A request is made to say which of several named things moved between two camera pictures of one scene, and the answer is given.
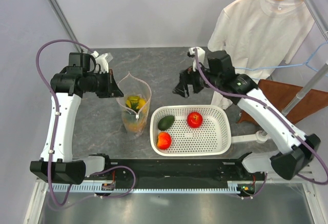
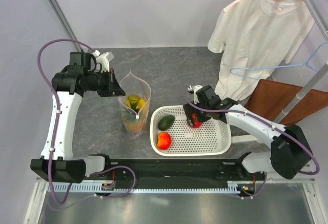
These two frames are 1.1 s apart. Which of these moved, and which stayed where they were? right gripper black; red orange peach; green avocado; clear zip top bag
Moved: right gripper black
Stayed: red orange peach; green avocado; clear zip top bag
